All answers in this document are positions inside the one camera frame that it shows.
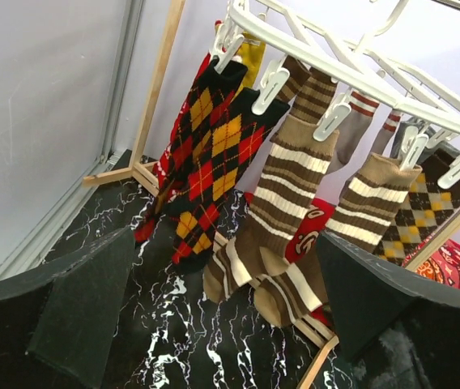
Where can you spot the white plastic clip hanger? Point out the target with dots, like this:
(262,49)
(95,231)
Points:
(399,85)

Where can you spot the red cartoon print blanket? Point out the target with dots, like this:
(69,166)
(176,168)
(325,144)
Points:
(448,267)

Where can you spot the red striped grey sock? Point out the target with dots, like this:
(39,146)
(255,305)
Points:
(352,128)

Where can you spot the yellow sock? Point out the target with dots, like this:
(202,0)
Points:
(250,54)

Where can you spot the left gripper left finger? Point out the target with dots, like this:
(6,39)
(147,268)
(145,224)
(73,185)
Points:
(57,320)

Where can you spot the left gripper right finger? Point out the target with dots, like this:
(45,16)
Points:
(396,328)

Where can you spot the grey sock hanging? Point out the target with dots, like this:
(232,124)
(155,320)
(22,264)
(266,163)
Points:
(399,132)

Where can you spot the brown argyle sock hanging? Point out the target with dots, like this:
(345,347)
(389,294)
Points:
(426,208)

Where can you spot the red patterned sock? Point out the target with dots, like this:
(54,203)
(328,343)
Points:
(160,169)

